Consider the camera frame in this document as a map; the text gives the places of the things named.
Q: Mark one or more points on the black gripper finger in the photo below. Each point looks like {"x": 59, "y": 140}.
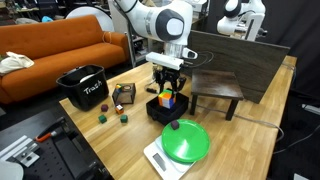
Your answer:
{"x": 179, "y": 84}
{"x": 159, "y": 85}

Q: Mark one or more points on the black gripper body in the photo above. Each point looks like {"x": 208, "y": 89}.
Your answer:
{"x": 167, "y": 74}

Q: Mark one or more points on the yellow cube block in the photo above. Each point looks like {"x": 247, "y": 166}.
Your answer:
{"x": 166, "y": 100}

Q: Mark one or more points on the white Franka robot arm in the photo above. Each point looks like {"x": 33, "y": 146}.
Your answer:
{"x": 146, "y": 16}

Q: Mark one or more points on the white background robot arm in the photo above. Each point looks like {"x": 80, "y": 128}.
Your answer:
{"x": 233, "y": 25}

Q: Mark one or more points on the black drawer tray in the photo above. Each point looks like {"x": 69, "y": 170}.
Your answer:
{"x": 166, "y": 117}

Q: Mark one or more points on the small multicoloured cube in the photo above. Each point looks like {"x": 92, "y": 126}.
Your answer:
{"x": 118, "y": 88}
{"x": 119, "y": 109}

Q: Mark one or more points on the small green cube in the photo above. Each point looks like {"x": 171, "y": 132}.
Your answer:
{"x": 102, "y": 119}
{"x": 124, "y": 119}

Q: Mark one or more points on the small dark wooden stool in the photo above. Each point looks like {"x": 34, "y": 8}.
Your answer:
{"x": 215, "y": 83}

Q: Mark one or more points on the black mesh box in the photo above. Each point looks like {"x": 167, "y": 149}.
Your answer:
{"x": 125, "y": 97}

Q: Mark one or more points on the green plastic plate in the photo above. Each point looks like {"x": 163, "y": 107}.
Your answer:
{"x": 188, "y": 143}

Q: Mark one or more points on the dark wood board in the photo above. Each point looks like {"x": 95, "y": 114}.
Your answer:
{"x": 233, "y": 56}

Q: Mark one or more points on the white disc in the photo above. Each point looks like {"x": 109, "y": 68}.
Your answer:
{"x": 87, "y": 78}

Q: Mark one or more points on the black trash bin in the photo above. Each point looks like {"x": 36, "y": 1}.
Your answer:
{"x": 86, "y": 96}

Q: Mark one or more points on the white kitchen scale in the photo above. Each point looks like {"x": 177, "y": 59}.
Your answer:
{"x": 156, "y": 160}

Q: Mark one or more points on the orange sofa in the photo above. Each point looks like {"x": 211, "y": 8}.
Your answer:
{"x": 50, "y": 43}

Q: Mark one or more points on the black perforated mounting table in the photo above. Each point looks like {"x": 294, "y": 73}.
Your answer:
{"x": 66, "y": 156}

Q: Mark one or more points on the black partition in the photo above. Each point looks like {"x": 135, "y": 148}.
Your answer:
{"x": 293, "y": 26}

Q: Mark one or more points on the white power strip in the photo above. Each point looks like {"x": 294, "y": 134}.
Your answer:
{"x": 311, "y": 109}

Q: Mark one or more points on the white cloth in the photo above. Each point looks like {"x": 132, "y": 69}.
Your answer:
{"x": 15, "y": 63}

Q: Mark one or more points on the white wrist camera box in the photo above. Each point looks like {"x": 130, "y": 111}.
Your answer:
{"x": 165, "y": 61}

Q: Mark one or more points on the long aluminium rail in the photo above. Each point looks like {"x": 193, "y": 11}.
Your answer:
{"x": 16, "y": 148}

